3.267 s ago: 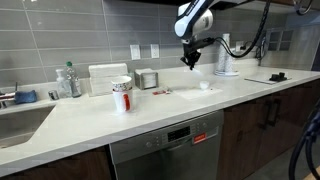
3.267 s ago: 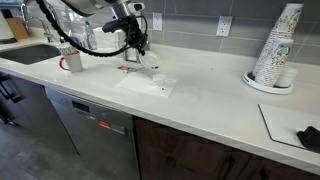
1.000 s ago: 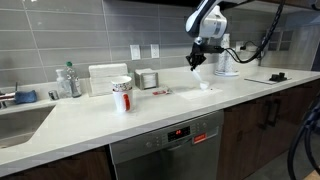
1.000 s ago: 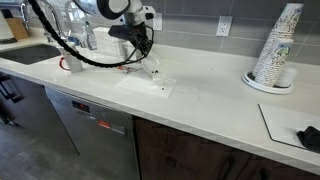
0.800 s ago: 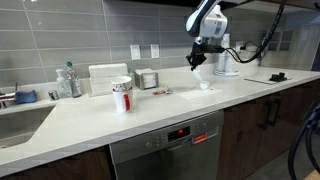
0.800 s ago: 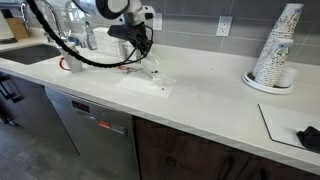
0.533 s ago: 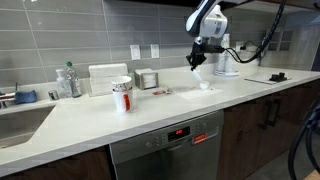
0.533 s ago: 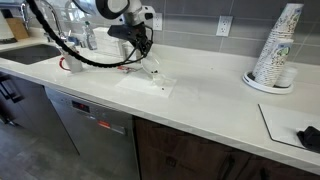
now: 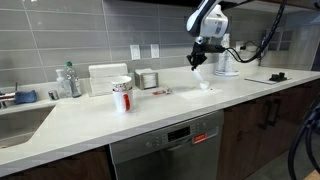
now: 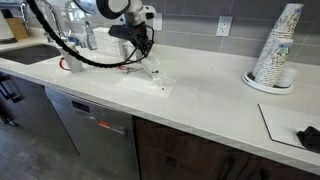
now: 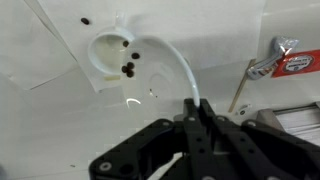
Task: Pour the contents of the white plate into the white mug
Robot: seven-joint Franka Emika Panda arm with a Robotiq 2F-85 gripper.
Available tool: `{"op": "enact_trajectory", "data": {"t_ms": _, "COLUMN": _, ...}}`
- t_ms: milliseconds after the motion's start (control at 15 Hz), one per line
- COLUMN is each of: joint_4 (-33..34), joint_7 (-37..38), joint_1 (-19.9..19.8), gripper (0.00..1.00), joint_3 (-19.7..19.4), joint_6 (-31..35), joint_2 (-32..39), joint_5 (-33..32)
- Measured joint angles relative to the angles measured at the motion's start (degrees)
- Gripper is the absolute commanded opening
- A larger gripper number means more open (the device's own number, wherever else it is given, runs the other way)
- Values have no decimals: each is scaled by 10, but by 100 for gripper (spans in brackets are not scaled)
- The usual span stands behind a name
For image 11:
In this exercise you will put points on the red and silver sachet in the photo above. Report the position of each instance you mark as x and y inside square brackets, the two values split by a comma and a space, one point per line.
[293, 63]

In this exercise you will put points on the thin wooden stir stick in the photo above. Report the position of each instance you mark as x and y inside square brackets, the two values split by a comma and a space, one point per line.
[241, 86]

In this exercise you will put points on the small white plate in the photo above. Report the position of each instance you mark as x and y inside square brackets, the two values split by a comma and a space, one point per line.
[186, 68]

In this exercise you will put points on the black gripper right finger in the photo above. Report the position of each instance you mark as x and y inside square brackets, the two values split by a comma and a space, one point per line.
[260, 150]

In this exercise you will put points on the dark coffee bean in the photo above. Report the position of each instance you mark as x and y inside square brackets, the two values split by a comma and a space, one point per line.
[124, 69]
[85, 21]
[135, 55]
[130, 65]
[125, 43]
[130, 73]

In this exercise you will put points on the cream plastic spoon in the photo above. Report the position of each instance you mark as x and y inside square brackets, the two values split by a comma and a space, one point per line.
[111, 77]

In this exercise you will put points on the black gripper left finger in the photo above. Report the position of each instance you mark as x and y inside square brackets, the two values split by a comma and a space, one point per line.
[146, 150]

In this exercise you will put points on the small white mug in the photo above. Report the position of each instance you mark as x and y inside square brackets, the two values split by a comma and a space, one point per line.
[100, 56]

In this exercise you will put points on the small white paper scrap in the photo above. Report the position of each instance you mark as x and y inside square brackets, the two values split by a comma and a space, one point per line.
[244, 109]

